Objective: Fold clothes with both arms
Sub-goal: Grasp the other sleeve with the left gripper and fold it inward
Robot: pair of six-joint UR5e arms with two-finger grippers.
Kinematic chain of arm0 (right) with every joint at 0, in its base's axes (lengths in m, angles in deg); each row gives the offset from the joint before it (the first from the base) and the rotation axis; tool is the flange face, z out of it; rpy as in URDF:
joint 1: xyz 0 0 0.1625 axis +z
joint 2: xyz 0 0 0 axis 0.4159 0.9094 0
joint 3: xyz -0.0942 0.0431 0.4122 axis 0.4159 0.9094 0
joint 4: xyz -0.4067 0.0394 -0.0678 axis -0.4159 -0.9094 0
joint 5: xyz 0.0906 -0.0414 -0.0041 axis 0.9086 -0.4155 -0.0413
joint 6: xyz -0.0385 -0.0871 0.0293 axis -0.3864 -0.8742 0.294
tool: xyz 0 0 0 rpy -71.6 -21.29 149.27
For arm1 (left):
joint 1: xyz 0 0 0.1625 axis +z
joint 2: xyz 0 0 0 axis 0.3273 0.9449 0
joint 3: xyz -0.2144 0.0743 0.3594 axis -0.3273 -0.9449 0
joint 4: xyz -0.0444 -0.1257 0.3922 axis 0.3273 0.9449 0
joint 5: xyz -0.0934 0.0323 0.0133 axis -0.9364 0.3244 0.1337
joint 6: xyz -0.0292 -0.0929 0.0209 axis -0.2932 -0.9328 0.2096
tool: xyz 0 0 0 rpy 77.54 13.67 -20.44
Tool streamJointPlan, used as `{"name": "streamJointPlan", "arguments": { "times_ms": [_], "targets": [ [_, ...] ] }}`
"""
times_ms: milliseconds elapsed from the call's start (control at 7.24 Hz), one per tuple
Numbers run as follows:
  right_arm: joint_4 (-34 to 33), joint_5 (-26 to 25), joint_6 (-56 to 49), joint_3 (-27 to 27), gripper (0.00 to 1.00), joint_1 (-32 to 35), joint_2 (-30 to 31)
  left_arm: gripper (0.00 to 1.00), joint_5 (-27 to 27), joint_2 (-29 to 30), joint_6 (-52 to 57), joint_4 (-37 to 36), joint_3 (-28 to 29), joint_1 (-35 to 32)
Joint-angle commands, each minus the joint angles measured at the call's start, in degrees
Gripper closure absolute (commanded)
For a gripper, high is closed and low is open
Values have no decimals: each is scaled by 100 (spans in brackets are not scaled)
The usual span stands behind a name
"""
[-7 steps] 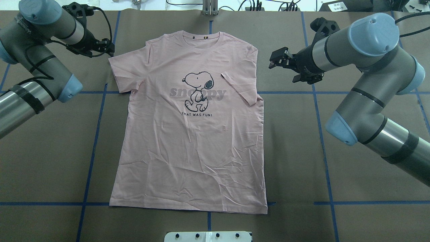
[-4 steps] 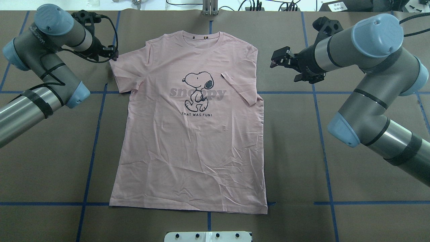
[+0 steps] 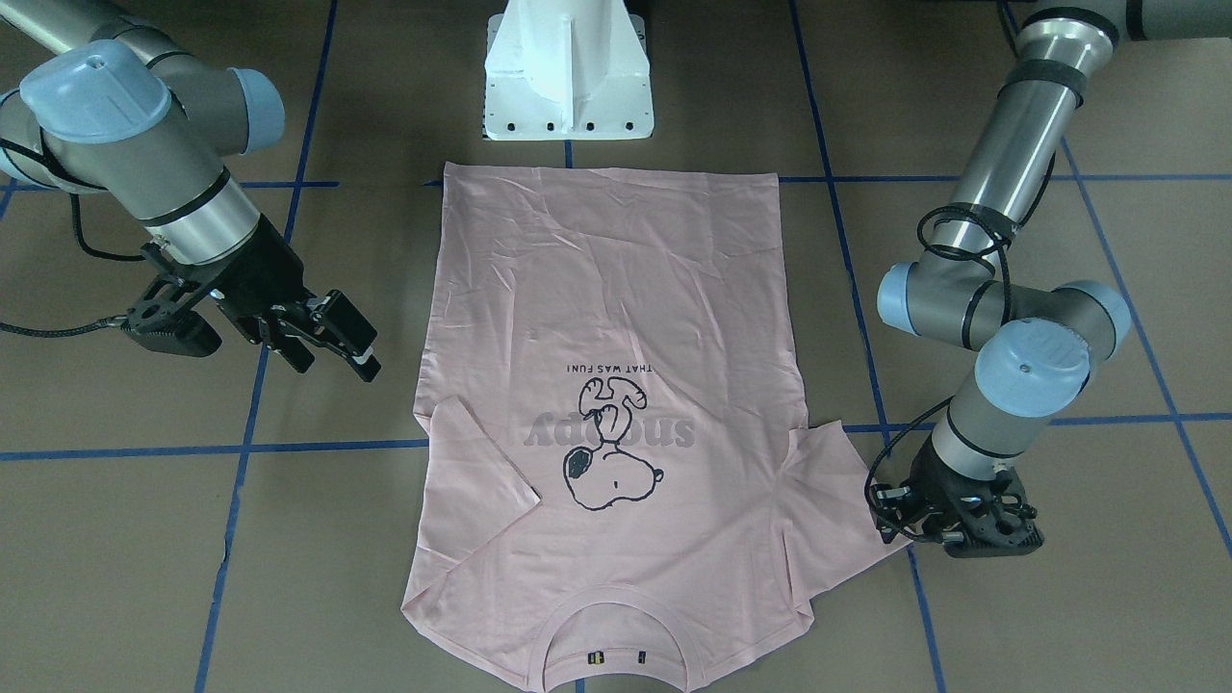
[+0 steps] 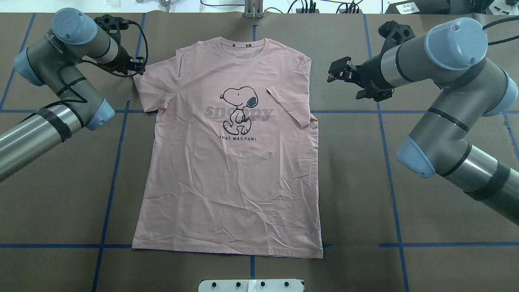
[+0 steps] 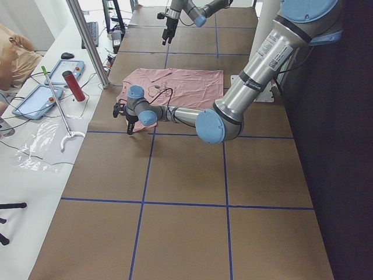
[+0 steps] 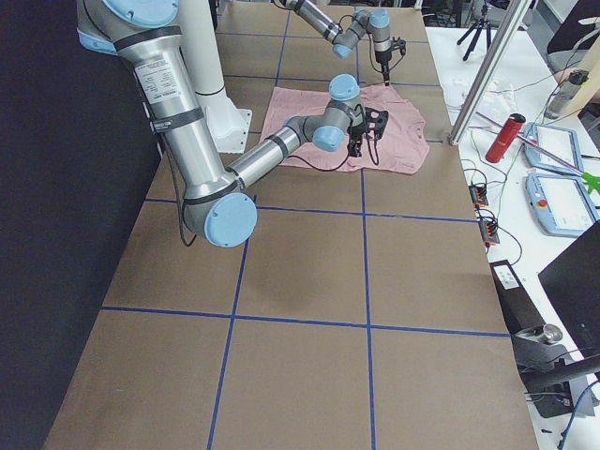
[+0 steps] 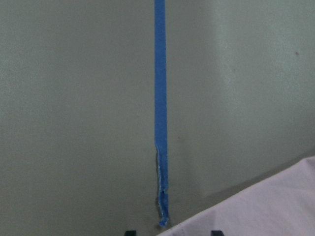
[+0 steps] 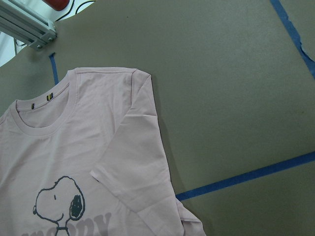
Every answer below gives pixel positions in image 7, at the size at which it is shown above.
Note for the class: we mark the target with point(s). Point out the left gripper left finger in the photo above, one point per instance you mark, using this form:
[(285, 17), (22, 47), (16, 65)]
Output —
[(130, 233)]

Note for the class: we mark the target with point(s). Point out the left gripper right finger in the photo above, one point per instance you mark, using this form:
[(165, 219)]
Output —
[(216, 233)]

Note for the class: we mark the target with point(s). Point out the pink Snoopy t-shirt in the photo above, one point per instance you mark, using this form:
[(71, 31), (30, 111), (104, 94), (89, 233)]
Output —
[(281, 205)]

